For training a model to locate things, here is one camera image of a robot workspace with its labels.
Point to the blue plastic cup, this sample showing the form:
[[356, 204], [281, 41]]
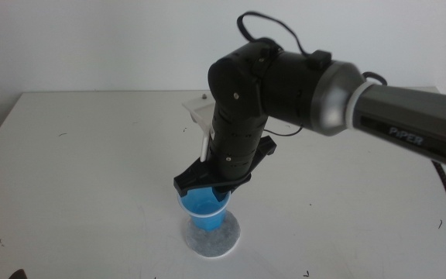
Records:
[[207, 221]]

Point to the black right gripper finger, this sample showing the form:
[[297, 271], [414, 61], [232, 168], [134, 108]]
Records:
[[220, 193], [236, 185]]

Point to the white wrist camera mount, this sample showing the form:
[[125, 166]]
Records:
[[201, 114]]

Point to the grey round felt cup mat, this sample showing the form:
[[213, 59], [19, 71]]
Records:
[[211, 246]]

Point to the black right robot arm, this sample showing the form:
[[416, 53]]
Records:
[[401, 112]]

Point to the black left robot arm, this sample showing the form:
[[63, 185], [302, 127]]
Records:
[[18, 274]]

